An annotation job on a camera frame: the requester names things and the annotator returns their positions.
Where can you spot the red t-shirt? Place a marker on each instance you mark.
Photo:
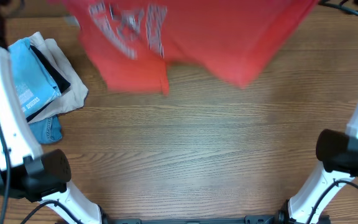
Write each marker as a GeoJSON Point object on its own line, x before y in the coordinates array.
{"type": "Point", "coordinates": [132, 42]}

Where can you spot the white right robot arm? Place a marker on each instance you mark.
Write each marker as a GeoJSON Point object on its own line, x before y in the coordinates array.
{"type": "Point", "coordinates": [337, 166]}

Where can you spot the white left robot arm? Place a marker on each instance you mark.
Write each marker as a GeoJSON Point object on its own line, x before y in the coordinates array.
{"type": "Point", "coordinates": [26, 171]}

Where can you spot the beige folded garment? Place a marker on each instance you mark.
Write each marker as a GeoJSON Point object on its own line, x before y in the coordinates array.
{"type": "Point", "coordinates": [72, 98]}

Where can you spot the black folded garment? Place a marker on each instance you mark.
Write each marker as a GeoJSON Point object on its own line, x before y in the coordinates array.
{"type": "Point", "coordinates": [61, 82]}

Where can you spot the folded blue jeans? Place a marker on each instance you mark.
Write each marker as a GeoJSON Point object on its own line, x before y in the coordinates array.
{"type": "Point", "coordinates": [47, 131]}

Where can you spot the light blue folded t-shirt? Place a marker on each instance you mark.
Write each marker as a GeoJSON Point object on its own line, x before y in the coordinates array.
{"type": "Point", "coordinates": [34, 85]}

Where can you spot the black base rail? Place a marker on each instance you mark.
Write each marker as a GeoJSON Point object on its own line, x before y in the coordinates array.
{"type": "Point", "coordinates": [249, 219]}

